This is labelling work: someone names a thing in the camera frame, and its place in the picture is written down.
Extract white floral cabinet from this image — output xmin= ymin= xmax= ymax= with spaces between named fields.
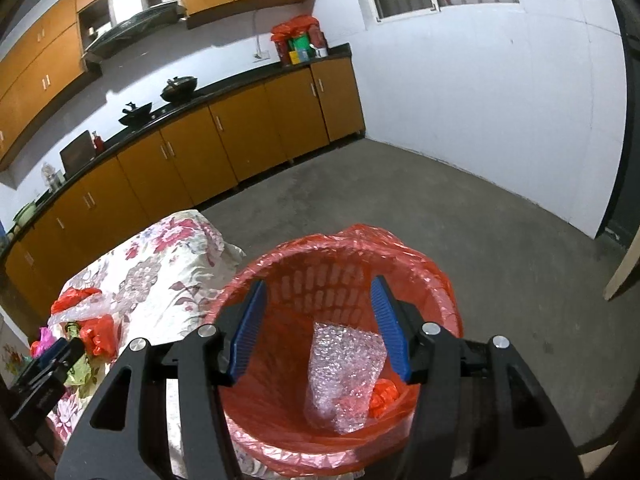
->
xmin=0 ymin=308 xmax=30 ymax=387

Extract green pot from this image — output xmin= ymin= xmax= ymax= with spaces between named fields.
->
xmin=13 ymin=200 xmax=37 ymax=229

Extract red bag on counter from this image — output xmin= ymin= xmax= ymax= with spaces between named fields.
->
xmin=271 ymin=14 xmax=320 ymax=44

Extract clear plastic wrap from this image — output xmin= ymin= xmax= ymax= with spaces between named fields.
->
xmin=48 ymin=292 xmax=120 ymax=327

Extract orange trash piece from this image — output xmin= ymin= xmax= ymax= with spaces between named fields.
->
xmin=369 ymin=378 xmax=400 ymax=418

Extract large red plastic bag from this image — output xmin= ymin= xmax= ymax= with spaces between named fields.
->
xmin=50 ymin=287 xmax=102 ymax=314

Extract green wrapper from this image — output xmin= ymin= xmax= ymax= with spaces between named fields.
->
xmin=65 ymin=322 xmax=103 ymax=399

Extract green box on counter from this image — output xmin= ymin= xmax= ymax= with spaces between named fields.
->
xmin=291 ymin=32 xmax=310 ymax=52

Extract upper wooden kitchen cabinets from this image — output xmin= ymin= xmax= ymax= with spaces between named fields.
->
xmin=1 ymin=0 xmax=304 ymax=168

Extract red sauce bottle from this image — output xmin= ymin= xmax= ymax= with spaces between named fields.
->
xmin=91 ymin=132 xmax=104 ymax=155

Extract glass jar on counter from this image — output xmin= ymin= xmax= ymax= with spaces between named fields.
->
xmin=41 ymin=162 xmax=64 ymax=192

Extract small red plastic bag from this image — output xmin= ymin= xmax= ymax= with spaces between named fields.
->
xmin=79 ymin=314 xmax=118 ymax=360

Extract black lidded wok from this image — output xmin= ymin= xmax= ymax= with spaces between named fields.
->
xmin=160 ymin=76 xmax=198 ymax=104

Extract lower wooden kitchen cabinets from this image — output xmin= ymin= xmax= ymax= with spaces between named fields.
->
xmin=1 ymin=48 xmax=366 ymax=333

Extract black open wok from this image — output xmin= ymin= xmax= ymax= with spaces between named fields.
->
xmin=118 ymin=102 xmax=152 ymax=127

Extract pink wrapper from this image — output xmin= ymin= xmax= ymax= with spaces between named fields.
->
xmin=29 ymin=326 xmax=56 ymax=359

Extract floral quilted table cloth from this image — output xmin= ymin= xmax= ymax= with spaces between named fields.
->
xmin=46 ymin=209 xmax=281 ymax=480

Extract red lined waste basket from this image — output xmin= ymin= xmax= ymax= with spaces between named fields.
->
xmin=208 ymin=224 xmax=463 ymax=477

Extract bubble wrap sheet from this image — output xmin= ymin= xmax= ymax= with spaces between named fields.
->
xmin=305 ymin=323 xmax=387 ymax=434

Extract dark cutting board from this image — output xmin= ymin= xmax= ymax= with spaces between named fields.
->
xmin=60 ymin=130 xmax=96 ymax=178

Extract black range hood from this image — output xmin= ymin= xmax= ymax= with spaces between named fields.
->
xmin=82 ymin=1 xmax=186 ymax=63

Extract wooden kitchen cabinets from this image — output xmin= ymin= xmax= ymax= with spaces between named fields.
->
xmin=1 ymin=48 xmax=366 ymax=333
xmin=1 ymin=0 xmax=304 ymax=168

